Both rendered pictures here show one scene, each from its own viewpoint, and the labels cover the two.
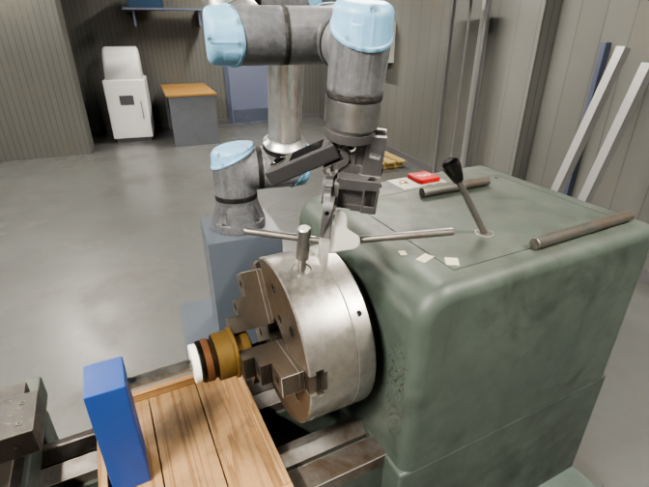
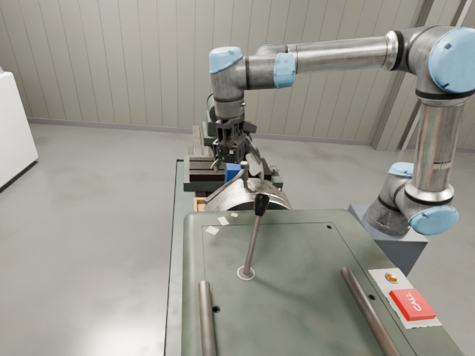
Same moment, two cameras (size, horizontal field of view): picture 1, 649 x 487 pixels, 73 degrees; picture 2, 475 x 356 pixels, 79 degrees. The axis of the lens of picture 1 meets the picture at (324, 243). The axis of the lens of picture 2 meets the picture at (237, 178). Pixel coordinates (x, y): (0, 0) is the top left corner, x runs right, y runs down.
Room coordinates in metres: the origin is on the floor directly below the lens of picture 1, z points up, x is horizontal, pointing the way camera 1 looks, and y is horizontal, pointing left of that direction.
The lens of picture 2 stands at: (0.82, -0.71, 1.74)
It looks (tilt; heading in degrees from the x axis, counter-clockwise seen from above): 32 degrees down; 105
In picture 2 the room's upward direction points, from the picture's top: 6 degrees clockwise
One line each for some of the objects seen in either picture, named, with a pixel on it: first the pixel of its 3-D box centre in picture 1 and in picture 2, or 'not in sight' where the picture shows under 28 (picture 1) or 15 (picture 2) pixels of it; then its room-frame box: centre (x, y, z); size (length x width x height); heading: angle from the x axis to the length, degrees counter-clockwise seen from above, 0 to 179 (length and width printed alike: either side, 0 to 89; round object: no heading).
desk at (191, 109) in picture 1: (189, 112); not in sight; (7.21, 2.16, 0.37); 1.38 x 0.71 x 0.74; 22
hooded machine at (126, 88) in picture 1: (127, 94); not in sight; (7.10, 3.04, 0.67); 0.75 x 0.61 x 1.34; 21
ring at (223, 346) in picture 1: (224, 354); not in sight; (0.62, 0.18, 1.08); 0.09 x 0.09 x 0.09; 26
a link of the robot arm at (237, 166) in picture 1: (236, 167); (406, 184); (1.15, 0.24, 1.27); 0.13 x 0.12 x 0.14; 105
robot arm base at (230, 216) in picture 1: (238, 208); (391, 210); (1.15, 0.25, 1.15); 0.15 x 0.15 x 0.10
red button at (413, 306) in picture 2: (423, 179); (411, 304); (1.09, -0.26, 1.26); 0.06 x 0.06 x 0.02; 26
